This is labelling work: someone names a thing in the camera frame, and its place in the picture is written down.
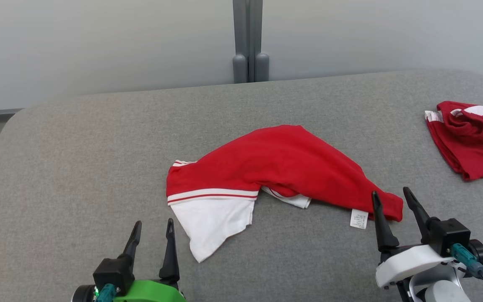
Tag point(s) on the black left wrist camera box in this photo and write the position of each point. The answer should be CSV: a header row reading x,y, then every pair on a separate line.
x,y
113,272

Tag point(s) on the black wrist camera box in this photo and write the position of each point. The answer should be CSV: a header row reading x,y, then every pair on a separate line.
x,y
113,272
451,233

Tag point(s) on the red jersey white sleeves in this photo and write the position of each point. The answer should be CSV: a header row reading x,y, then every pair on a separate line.
x,y
283,163

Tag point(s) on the grey partition post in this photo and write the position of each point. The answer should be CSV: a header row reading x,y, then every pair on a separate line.
x,y
250,37

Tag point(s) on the grey fabric sofa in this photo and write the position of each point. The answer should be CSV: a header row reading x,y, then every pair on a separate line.
x,y
99,167

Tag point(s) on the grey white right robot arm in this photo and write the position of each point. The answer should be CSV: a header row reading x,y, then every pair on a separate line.
x,y
442,291

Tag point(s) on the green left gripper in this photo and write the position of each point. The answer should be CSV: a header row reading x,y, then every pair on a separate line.
x,y
149,291

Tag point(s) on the red shorts white stripe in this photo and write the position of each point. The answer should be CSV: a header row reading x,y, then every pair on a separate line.
x,y
476,142

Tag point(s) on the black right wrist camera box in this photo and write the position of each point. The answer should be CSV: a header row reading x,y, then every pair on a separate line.
x,y
451,233

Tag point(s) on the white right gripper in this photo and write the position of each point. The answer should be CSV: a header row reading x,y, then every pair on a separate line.
x,y
409,262

